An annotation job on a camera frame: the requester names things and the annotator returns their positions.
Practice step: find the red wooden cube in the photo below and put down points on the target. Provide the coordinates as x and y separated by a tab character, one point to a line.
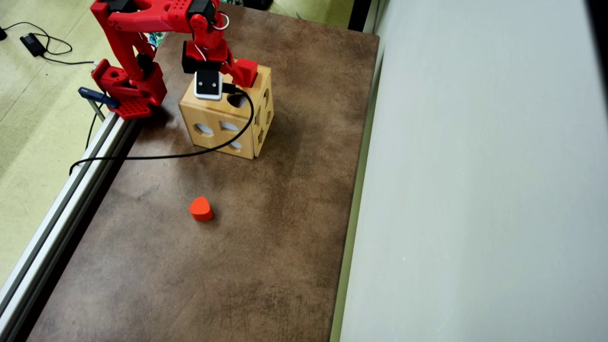
247	73

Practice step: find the black power adapter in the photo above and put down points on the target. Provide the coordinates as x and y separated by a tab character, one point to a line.
32	43

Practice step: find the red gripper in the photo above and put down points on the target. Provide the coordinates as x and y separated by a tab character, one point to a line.
244	72

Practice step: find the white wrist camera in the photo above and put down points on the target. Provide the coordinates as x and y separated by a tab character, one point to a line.
208	84

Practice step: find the aluminium profile rail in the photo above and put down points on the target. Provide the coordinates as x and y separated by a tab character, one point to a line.
52	228

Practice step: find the wooden shape sorter box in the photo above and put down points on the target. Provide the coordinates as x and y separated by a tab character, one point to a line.
209	123

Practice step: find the blue table clamp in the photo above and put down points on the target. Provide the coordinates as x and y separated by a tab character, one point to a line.
97	96

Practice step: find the dark object on floor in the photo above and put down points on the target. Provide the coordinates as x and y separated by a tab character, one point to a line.
259	4

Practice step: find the orange heart-shaped block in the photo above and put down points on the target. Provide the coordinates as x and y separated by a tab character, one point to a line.
200	209

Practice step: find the red robot arm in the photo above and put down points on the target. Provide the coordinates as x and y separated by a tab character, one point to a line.
123	42

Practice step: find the floral patterned cloth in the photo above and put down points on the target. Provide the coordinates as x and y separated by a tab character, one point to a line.
156	39

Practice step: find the black vertical post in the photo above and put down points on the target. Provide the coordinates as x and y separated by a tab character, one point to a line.
359	14

